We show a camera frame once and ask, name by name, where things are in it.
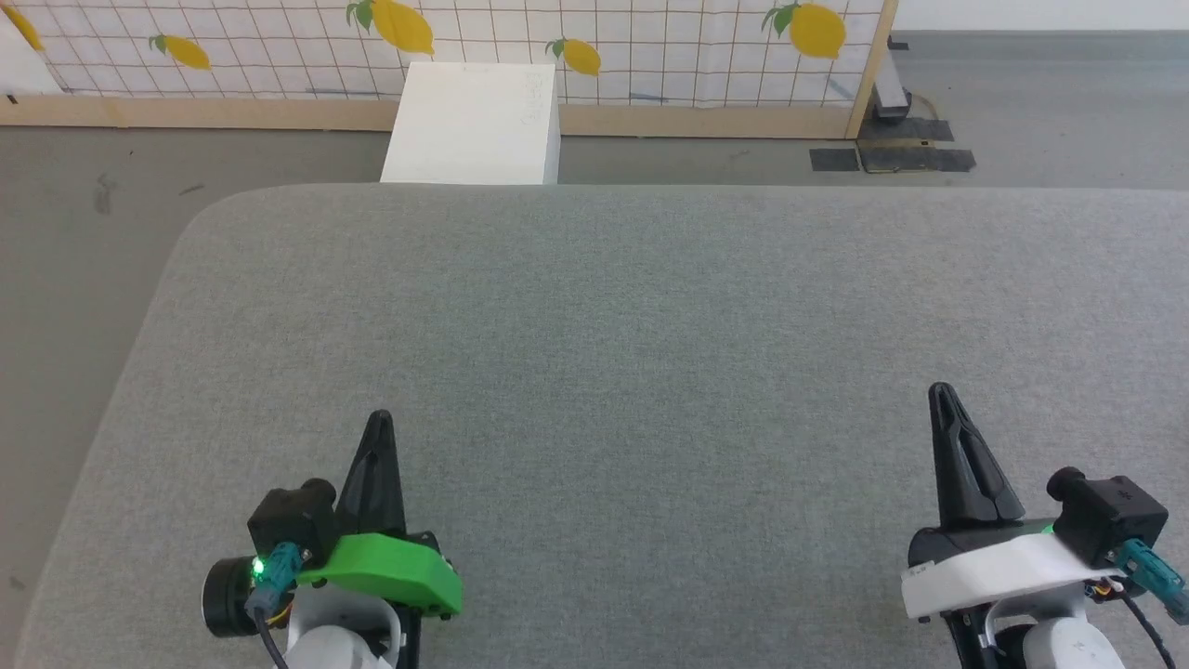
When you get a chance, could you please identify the grey fabric covered table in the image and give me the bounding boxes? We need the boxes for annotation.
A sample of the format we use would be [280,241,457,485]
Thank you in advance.
[13,182,1189,669]

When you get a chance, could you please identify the lemon pattern grid panel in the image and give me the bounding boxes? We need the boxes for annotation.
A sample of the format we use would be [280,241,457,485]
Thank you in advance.
[0,0,900,141]

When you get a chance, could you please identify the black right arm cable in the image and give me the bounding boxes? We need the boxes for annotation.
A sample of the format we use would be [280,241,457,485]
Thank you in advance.
[1119,587,1179,669]

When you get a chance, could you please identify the teal camera connector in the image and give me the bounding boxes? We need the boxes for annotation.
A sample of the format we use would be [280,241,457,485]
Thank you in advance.
[1115,539,1189,625]
[244,543,309,616]

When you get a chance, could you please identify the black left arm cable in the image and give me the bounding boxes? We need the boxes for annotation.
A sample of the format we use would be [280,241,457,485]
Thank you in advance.
[253,606,291,669]

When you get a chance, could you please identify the teal left camera connector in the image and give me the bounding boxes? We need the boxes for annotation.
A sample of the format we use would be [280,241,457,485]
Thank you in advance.
[244,543,309,616]

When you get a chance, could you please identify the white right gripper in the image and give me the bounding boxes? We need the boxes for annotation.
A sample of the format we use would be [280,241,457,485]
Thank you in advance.
[899,382,1132,669]

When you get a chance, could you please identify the long black floor tape patch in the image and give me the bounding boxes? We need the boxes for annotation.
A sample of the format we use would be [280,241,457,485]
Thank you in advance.
[809,146,977,175]

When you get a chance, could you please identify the grey metal stand foot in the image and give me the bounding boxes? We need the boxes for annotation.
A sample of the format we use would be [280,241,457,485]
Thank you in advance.
[871,37,913,123]

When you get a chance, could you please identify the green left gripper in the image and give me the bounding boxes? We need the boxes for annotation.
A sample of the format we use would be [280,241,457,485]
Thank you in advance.
[294,411,464,669]

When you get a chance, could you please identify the white foam box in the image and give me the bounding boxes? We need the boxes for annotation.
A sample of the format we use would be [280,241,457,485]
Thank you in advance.
[380,61,562,186]

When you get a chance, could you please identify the short black floor tape patch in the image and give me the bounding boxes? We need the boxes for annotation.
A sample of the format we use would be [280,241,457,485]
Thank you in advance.
[858,117,955,143]

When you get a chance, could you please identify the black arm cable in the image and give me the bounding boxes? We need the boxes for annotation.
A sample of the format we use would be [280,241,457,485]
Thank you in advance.
[1119,587,1179,669]
[253,606,291,669]

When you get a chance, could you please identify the teal right camera connector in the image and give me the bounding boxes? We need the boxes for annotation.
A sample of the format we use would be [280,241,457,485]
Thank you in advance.
[1115,539,1189,625]

